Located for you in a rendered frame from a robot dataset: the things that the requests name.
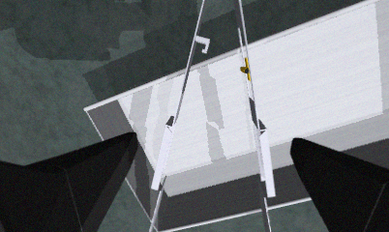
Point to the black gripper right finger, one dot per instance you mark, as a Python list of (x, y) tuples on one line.
[(350, 194)]

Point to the grey rectangular tray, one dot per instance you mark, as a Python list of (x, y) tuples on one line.
[(324, 79)]

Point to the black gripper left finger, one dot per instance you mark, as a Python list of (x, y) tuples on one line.
[(65, 193)]

